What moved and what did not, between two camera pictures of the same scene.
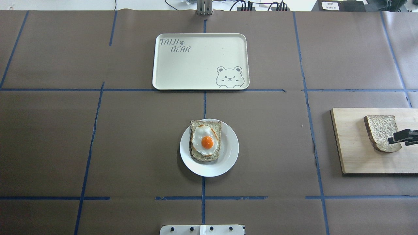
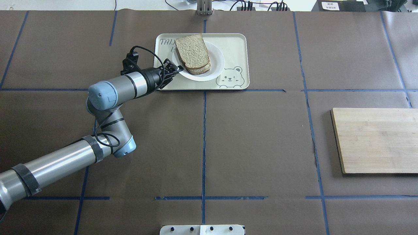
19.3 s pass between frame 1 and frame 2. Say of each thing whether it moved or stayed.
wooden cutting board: stayed
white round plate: moved
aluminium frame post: stayed
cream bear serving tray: stayed
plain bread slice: moved
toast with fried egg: moved
